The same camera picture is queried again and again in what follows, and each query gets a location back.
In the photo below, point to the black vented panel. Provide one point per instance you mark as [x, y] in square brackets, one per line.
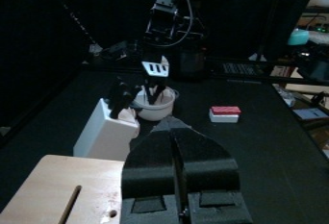
[241, 68]

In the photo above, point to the clear plastic bag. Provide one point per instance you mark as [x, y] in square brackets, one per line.
[287, 95]

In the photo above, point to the teal round object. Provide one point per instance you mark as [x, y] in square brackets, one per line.
[299, 37]

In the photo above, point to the wooden cutting board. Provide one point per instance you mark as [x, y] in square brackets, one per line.
[55, 192]

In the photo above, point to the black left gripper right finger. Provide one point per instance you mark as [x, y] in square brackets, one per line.
[210, 170]

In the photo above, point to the white knife block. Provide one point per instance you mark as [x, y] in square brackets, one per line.
[105, 135]

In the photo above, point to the flat grey box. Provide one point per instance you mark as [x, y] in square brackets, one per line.
[311, 113]

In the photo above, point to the red and white small box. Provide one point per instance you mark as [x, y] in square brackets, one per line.
[225, 114]

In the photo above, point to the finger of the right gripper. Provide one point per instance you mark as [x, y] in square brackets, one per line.
[161, 88]
[147, 88]

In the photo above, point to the white bowl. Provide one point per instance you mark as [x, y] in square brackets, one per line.
[157, 109]

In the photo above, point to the white paper tag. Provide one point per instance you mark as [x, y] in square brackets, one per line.
[95, 48]

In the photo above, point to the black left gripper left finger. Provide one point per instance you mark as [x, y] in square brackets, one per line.
[150, 167]

